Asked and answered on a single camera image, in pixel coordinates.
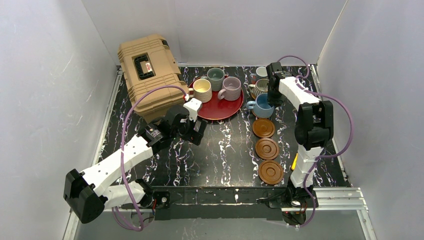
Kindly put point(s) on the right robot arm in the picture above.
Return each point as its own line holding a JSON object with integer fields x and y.
{"x": 314, "y": 125}

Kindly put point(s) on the lilac textured mug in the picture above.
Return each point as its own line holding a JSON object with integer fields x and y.
{"x": 231, "y": 89}

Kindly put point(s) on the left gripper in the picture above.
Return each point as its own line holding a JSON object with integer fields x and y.
{"x": 197, "y": 130}

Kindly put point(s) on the grey printed mug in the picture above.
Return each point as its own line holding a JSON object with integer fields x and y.
{"x": 258, "y": 74}

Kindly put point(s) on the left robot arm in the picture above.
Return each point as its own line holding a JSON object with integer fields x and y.
{"x": 91, "y": 191}

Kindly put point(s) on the red round tray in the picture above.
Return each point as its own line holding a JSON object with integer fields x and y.
{"x": 216, "y": 109}

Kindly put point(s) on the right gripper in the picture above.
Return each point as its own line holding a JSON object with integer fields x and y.
{"x": 273, "y": 98}

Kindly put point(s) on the sage green mug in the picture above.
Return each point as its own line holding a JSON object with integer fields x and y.
{"x": 216, "y": 77}

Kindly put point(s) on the front aluminium frame rail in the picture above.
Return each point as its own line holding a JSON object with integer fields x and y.
{"x": 322, "y": 198}

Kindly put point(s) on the tan plastic tool case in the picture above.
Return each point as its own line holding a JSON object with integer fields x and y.
{"x": 153, "y": 79}

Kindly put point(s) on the yellow marker pen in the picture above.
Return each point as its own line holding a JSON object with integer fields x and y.
{"x": 294, "y": 163}

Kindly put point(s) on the cream yellow mug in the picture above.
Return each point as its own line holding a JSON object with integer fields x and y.
{"x": 201, "y": 90}

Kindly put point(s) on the dark wooden coaster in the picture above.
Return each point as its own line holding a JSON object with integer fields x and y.
{"x": 263, "y": 128}

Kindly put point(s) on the brown wooden coaster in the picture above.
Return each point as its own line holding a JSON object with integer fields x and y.
{"x": 267, "y": 149}

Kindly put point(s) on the grey ribbed mug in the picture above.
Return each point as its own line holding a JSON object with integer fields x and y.
{"x": 260, "y": 87}

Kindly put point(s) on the light blue textured mug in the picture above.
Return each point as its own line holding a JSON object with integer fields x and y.
{"x": 260, "y": 106}

